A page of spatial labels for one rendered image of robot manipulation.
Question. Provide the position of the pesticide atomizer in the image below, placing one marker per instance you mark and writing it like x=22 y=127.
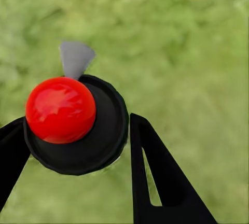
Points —
x=76 y=124

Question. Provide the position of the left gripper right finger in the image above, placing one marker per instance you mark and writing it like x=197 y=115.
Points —
x=181 y=204

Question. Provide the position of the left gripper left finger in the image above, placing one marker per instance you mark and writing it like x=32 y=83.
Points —
x=14 y=153

